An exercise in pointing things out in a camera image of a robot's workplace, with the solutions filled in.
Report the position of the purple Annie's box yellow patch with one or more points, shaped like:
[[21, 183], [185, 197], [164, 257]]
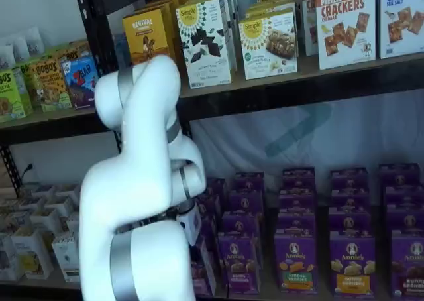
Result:
[[352, 268], [349, 223], [349, 178], [349, 198]]

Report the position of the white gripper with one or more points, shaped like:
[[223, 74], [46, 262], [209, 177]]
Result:
[[190, 224]]

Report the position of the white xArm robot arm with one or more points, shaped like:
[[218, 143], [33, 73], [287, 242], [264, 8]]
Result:
[[139, 168]]

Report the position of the white snack pouch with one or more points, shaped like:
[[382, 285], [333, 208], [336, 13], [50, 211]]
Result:
[[34, 39], [20, 49], [6, 57]]

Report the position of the pretzel crackers cheddar box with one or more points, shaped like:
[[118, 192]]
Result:
[[344, 32], [308, 22]]

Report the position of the purple Annie's hidden veggies box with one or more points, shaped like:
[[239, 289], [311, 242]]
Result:
[[295, 223], [295, 268], [296, 201], [298, 178]]

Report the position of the purple Annie's box violet patch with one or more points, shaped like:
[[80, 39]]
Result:
[[245, 201], [236, 268], [240, 224], [248, 181]]

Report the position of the green Bobo's box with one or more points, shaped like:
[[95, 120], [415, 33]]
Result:
[[23, 79], [10, 98]]

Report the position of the white Organic Pantry box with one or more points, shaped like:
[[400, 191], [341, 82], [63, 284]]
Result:
[[73, 223], [58, 203], [33, 258], [68, 190], [46, 219], [43, 191], [31, 204], [10, 261], [66, 258]]

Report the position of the yellow Bobo's box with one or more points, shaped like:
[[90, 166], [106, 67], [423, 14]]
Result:
[[73, 50], [49, 85]]

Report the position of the pretzel crackers sea salt box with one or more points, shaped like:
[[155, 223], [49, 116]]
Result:
[[404, 22]]

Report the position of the purple Annie's chocolate bunnies box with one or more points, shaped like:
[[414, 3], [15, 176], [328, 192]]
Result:
[[404, 195], [409, 268], [399, 175], [407, 219]]

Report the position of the purple Zbar chocolate chip box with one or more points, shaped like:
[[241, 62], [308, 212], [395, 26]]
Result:
[[79, 85]]

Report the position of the orange Revival box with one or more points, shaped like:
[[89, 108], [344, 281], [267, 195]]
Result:
[[165, 1], [149, 39]]

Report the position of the white backdrop cloth teal stripe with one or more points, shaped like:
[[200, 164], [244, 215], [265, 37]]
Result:
[[364, 135]]

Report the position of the Simple Mills almond bar box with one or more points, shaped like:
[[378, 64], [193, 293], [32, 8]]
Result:
[[271, 2], [268, 45]]

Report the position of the purple Annie's box pink patch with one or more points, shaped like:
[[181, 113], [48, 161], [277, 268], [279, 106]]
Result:
[[212, 203], [200, 271], [217, 186]]

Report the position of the black metal shelving unit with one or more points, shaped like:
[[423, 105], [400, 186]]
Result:
[[49, 128], [298, 95]]

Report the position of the black wall plug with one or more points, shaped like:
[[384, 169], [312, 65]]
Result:
[[29, 167]]

